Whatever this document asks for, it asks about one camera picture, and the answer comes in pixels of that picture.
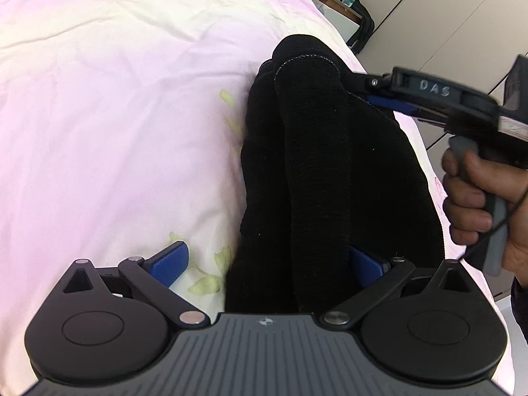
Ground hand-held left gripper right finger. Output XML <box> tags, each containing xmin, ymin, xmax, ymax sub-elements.
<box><xmin>322</xmin><ymin>245</ymin><xmax>476</xmax><ymax>331</ymax></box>

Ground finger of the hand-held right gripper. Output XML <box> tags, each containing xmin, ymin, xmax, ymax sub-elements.
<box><xmin>364</xmin><ymin>93</ymin><xmax>451</xmax><ymax>129</ymax></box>
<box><xmin>340</xmin><ymin>70</ymin><xmax>397</xmax><ymax>94</ymax></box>

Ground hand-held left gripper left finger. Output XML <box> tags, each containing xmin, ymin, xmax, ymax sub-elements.
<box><xmin>60</xmin><ymin>240</ymin><xmax>208</xmax><ymax>331</ymax></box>

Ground black pants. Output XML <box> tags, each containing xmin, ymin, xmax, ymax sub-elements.
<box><xmin>225</xmin><ymin>34</ymin><xmax>449</xmax><ymax>315</ymax></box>

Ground person's right hand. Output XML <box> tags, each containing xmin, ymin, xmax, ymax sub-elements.
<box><xmin>441</xmin><ymin>148</ymin><xmax>528</xmax><ymax>286</ymax></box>

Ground beige wardrobe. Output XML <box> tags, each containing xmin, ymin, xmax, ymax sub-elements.
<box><xmin>359</xmin><ymin>0</ymin><xmax>528</xmax><ymax>149</ymax></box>

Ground pink blanket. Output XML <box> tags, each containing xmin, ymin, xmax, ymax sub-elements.
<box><xmin>0</xmin><ymin>0</ymin><xmax>516</xmax><ymax>396</ymax></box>

